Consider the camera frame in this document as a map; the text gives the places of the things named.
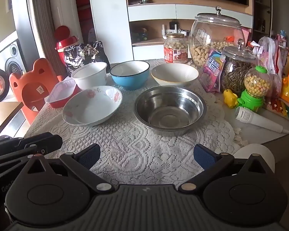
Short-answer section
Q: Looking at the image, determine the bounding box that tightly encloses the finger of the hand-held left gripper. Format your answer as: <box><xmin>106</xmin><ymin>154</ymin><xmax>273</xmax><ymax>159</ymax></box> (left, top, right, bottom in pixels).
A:
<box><xmin>0</xmin><ymin>133</ymin><xmax>63</xmax><ymax>155</ymax></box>
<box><xmin>0</xmin><ymin>149</ymin><xmax>47</xmax><ymax>174</ymax></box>

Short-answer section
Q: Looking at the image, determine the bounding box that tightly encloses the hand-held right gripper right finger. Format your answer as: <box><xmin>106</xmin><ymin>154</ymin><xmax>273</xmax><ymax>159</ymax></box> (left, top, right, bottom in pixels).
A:
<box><xmin>178</xmin><ymin>144</ymin><xmax>273</xmax><ymax>194</ymax></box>

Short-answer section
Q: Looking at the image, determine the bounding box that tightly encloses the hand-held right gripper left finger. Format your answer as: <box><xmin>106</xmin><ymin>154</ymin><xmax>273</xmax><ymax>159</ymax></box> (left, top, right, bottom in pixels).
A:
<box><xmin>26</xmin><ymin>144</ymin><xmax>113</xmax><ymax>194</ymax></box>

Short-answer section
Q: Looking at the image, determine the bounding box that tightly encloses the white floral plate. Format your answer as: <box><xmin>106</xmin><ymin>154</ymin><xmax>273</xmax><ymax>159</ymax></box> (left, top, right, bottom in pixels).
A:
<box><xmin>62</xmin><ymin>86</ymin><xmax>123</xmax><ymax>127</ymax></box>

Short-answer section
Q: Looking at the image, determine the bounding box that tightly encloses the stainless steel bowl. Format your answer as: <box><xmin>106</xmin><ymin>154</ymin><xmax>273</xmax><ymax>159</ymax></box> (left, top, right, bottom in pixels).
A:
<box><xmin>133</xmin><ymin>86</ymin><xmax>207</xmax><ymax>136</ymax></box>

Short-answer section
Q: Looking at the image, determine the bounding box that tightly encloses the white deep bowl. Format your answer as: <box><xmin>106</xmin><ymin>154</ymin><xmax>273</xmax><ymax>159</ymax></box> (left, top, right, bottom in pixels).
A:
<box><xmin>71</xmin><ymin>62</ymin><xmax>108</xmax><ymax>90</ymax></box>

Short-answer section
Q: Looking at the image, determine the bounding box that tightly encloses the blue gold-rimmed plate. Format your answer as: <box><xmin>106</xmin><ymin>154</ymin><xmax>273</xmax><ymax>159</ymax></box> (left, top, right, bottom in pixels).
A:
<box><xmin>151</xmin><ymin>63</ymin><xmax>199</xmax><ymax>87</ymax></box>

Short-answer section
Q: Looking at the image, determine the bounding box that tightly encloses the blue enamel bowl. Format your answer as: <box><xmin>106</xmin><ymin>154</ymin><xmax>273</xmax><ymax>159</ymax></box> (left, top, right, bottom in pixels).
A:
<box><xmin>110</xmin><ymin>61</ymin><xmax>150</xmax><ymax>91</ymax></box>

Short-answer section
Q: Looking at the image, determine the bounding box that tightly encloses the white lace tablecloth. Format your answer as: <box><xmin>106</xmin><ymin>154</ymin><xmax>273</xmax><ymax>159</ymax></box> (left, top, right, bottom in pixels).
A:
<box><xmin>24</xmin><ymin>59</ymin><xmax>243</xmax><ymax>186</ymax></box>

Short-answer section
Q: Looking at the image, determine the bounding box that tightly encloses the red rectangular dish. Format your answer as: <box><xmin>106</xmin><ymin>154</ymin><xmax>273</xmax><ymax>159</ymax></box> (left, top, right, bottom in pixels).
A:
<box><xmin>46</xmin><ymin>80</ymin><xmax>82</xmax><ymax>109</ymax></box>

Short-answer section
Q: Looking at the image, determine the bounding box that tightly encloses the orange bear-shaped chair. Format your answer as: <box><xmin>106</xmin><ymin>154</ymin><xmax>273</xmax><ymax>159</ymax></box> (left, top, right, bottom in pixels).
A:
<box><xmin>9</xmin><ymin>58</ymin><xmax>63</xmax><ymax>126</ymax></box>

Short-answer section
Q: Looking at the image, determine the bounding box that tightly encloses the yellow duck toy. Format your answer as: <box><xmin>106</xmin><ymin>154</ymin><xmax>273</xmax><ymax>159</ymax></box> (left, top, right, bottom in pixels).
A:
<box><xmin>223</xmin><ymin>89</ymin><xmax>239</xmax><ymax>108</ymax></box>

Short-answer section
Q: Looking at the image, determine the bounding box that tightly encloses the white toy microphone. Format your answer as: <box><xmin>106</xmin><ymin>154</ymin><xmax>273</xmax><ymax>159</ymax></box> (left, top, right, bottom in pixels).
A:
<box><xmin>235</xmin><ymin>106</ymin><xmax>289</xmax><ymax>134</ymax></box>

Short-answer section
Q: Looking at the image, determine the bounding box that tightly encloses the green gumball dispenser toy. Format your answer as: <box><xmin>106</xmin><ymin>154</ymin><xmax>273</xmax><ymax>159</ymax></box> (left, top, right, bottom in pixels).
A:
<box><xmin>237</xmin><ymin>65</ymin><xmax>272</xmax><ymax>113</ymax></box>

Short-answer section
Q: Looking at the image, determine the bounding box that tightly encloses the pink marshmallow bag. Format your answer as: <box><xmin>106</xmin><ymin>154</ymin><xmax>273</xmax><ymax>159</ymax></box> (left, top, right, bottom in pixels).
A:
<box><xmin>198</xmin><ymin>48</ymin><xmax>226</xmax><ymax>93</ymax></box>

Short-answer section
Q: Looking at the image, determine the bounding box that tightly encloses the black snack bag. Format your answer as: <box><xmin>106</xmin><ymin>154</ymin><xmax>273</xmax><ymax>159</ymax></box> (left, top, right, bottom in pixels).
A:
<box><xmin>64</xmin><ymin>41</ymin><xmax>111</xmax><ymax>78</ymax></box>

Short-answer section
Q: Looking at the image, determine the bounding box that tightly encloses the white washing machine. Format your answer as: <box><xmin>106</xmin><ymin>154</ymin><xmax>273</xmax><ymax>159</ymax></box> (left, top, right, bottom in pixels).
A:
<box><xmin>0</xmin><ymin>39</ymin><xmax>27</xmax><ymax>78</ymax></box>

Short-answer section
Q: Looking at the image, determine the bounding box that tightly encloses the colourful toy xylophone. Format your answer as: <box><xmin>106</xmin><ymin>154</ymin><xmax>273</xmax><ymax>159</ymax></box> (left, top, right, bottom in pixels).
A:
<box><xmin>264</xmin><ymin>97</ymin><xmax>289</xmax><ymax>124</ymax></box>

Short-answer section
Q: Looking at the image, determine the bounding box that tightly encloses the glass jar of sunflower seeds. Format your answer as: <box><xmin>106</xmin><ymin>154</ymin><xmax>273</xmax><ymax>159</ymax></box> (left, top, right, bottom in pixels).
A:
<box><xmin>220</xmin><ymin>39</ymin><xmax>256</xmax><ymax>95</ymax></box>

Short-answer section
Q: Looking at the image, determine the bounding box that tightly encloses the red canister with lid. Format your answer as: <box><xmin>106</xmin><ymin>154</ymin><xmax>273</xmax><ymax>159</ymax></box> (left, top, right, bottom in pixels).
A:
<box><xmin>54</xmin><ymin>25</ymin><xmax>79</xmax><ymax>54</ymax></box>

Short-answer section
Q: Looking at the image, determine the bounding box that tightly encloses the red-label peanut jar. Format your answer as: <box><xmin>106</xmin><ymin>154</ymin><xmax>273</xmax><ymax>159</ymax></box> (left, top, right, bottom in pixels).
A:
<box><xmin>163</xmin><ymin>32</ymin><xmax>189</xmax><ymax>64</ymax></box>

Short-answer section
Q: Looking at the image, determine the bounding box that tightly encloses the pink plastic bag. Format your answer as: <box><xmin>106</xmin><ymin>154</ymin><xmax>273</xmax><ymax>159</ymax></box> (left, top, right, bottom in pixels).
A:
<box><xmin>257</xmin><ymin>36</ymin><xmax>284</xmax><ymax>98</ymax></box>

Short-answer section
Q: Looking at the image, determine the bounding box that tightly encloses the large glass peanut jar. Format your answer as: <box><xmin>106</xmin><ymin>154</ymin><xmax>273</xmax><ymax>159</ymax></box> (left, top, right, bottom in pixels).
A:
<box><xmin>188</xmin><ymin>6</ymin><xmax>246</xmax><ymax>70</ymax></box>

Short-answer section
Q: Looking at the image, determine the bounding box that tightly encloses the white router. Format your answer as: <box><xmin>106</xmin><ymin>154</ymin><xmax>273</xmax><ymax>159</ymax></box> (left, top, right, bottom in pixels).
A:
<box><xmin>162</xmin><ymin>23</ymin><xmax>191</xmax><ymax>40</ymax></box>

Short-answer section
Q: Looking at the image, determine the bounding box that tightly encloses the toy car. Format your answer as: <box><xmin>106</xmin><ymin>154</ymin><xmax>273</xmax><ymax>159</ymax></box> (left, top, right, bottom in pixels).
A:
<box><xmin>130</xmin><ymin>27</ymin><xmax>149</xmax><ymax>41</ymax></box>

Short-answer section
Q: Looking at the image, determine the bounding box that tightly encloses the white and wooden cabinet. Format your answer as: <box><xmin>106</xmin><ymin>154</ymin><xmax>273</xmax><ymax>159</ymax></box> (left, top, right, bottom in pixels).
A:
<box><xmin>88</xmin><ymin>0</ymin><xmax>255</xmax><ymax>62</ymax></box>

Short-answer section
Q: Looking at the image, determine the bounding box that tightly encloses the dark wooden shelf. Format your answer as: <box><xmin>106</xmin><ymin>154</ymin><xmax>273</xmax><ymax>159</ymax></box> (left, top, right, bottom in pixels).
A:
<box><xmin>252</xmin><ymin>0</ymin><xmax>274</xmax><ymax>39</ymax></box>

